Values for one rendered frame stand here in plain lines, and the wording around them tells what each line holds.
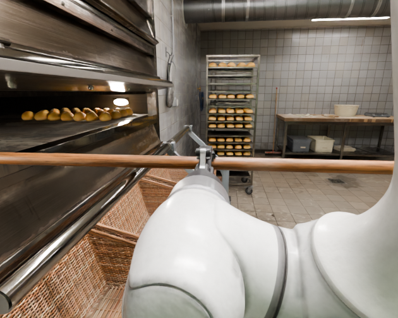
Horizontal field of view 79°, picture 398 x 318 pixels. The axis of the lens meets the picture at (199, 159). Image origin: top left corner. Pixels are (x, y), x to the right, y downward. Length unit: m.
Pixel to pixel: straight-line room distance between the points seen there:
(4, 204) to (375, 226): 0.82
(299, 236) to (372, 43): 6.03
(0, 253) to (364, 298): 0.77
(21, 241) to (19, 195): 0.13
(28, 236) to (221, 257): 0.73
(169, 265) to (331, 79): 5.78
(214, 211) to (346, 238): 0.11
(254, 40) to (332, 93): 1.95
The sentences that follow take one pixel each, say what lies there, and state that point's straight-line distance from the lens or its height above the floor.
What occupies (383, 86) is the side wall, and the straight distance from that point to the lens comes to 6.32.
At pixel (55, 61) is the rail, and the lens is 0.75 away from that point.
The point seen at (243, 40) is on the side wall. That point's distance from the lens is 5.59.
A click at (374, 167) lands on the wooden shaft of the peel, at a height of 1.20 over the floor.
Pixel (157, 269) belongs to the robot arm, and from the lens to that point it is 0.18.
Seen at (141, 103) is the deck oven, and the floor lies 1.27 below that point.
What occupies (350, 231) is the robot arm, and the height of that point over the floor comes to 1.25.
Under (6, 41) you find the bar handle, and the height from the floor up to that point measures 1.46.
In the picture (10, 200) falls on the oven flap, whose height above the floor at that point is 1.06.
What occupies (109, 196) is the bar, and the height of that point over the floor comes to 1.17.
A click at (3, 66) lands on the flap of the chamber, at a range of 0.62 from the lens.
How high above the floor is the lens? 1.35
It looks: 15 degrees down
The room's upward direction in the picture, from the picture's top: straight up
